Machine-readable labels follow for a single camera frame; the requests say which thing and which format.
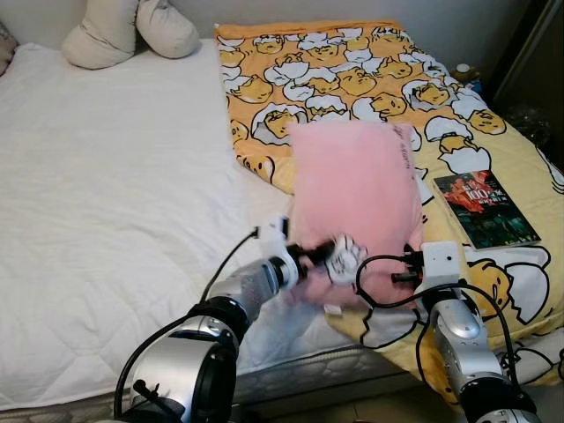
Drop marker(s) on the beige upholstered headboard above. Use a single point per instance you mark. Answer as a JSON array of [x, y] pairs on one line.
[[4, 48]]

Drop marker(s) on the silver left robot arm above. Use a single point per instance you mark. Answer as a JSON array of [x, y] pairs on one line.
[[176, 370]]

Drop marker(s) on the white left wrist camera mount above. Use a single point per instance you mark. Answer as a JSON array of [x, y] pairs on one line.
[[280, 233]]

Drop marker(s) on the pink plush pillow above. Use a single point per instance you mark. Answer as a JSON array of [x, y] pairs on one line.
[[352, 185]]

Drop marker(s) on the white quilted mattress pad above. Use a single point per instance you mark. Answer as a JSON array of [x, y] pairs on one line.
[[115, 176]]

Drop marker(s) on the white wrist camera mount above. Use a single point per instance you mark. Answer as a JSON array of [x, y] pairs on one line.
[[443, 260], [280, 233]]

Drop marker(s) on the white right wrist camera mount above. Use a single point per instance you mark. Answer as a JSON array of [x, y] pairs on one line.
[[443, 260]]

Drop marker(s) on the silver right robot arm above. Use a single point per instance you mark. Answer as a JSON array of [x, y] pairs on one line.
[[463, 344]]

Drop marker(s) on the dark green red book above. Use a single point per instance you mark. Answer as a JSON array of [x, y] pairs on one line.
[[485, 211]]

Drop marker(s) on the blue box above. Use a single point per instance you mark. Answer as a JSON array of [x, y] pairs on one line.
[[473, 86]]

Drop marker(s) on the clear crinkled plastic bag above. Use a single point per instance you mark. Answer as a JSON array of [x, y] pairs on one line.
[[527, 122]]

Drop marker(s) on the yellow cartoon egg blanket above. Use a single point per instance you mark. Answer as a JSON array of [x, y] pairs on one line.
[[352, 79]]

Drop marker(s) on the dark brown wardrobe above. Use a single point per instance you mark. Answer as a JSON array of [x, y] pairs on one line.
[[538, 70]]

